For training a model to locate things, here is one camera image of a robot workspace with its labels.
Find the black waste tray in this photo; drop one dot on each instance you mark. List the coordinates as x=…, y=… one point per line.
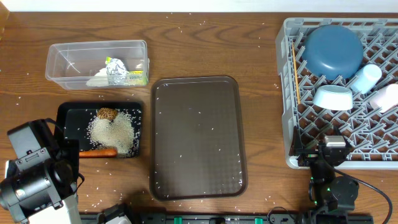
x=73, y=119

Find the pile of rice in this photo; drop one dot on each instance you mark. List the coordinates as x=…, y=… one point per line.
x=121, y=133

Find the clear plastic bin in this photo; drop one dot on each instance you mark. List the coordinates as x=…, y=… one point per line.
x=71, y=65

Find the orange carrot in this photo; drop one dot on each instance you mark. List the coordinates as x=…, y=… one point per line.
x=99, y=153

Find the brown dried mushroom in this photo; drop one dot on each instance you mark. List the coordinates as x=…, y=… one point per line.
x=107, y=113

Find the light blue plastic cup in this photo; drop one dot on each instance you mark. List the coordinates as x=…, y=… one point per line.
x=367, y=77

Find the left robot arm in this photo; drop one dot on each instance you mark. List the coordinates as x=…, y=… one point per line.
x=40, y=185

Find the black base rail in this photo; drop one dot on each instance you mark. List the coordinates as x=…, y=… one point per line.
x=161, y=218

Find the grey dishwasher rack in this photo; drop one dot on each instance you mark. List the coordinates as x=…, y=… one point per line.
x=373, y=135

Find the white plastic cup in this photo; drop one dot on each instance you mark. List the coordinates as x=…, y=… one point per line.
x=385, y=98

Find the dark blue plate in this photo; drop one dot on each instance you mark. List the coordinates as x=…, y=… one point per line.
x=333, y=51

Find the aluminium foil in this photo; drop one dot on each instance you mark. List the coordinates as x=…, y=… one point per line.
x=116, y=71

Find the dark brown serving tray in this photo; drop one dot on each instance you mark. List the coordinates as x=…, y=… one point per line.
x=196, y=139

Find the light blue bowl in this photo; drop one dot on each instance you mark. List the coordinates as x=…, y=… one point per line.
x=333, y=97

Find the white napkin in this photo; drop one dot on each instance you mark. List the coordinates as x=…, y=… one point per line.
x=100, y=79

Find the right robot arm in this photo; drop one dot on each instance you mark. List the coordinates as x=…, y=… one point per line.
x=333, y=196

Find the yellow green snack wrapper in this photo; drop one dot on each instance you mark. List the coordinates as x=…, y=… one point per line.
x=136, y=77

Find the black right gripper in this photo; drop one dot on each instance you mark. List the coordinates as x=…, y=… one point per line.
x=309, y=155

